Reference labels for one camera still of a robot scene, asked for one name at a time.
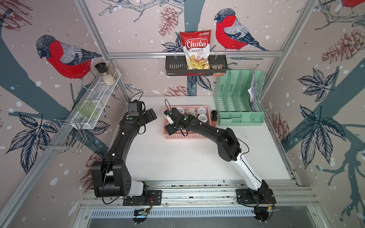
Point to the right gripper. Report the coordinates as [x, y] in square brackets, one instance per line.
[168, 130]

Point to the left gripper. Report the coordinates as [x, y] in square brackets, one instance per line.
[151, 115]

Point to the white-lid yogurt cup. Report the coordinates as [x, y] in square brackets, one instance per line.
[202, 118]
[181, 110]

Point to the Chobani yogurt cup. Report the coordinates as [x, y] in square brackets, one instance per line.
[192, 112]

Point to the green foil-lid yogurt cup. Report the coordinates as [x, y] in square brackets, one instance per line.
[201, 111]

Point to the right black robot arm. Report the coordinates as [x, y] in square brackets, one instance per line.
[229, 150]

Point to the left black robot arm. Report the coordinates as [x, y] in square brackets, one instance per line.
[110, 175]

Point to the pink perforated plastic basket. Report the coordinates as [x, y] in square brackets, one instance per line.
[191, 135]

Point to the green glass cup on shelf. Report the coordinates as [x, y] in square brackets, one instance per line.
[86, 108]

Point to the clear spice jar on shelf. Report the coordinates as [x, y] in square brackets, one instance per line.
[112, 70]

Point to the black-lid spice jar on shelf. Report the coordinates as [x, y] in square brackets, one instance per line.
[102, 68]

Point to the green plastic file organizer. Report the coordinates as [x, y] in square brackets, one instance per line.
[231, 98]

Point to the red Chuba cassava chips bag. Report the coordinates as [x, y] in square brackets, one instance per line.
[196, 46]

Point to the white papers in organizer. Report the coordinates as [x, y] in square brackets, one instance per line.
[253, 91]

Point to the white wire wall shelf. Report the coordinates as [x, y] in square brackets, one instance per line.
[99, 93]

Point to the black hanging wire basket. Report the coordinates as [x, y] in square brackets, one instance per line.
[177, 66]

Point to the metal wire hook rack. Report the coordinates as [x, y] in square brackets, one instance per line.
[70, 137]

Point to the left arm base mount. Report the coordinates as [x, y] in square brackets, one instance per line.
[152, 198]

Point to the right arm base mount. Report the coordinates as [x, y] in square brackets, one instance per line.
[250, 198]

